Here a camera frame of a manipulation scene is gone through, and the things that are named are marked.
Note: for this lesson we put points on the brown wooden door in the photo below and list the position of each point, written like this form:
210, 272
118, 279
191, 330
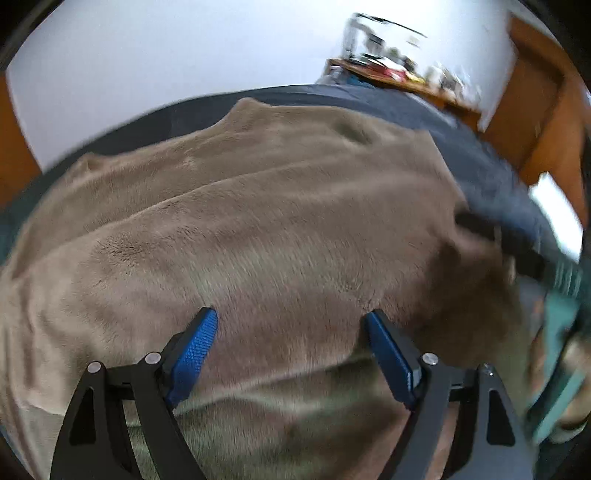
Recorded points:
16, 147

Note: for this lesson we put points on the person's right hand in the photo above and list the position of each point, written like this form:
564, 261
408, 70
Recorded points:
538, 364

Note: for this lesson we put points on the wooden desk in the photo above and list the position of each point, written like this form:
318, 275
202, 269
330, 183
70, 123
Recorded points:
415, 90

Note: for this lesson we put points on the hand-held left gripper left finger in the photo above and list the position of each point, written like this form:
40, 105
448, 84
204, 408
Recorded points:
194, 355

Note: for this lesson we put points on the brown wooden wardrobe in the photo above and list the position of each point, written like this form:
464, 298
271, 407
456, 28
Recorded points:
535, 92

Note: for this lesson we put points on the beige fleece garment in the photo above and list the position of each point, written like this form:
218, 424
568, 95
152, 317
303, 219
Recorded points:
254, 221

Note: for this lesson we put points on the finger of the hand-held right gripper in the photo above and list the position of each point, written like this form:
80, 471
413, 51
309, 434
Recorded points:
498, 240

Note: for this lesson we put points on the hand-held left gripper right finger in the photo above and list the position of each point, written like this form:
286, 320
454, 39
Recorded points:
390, 355

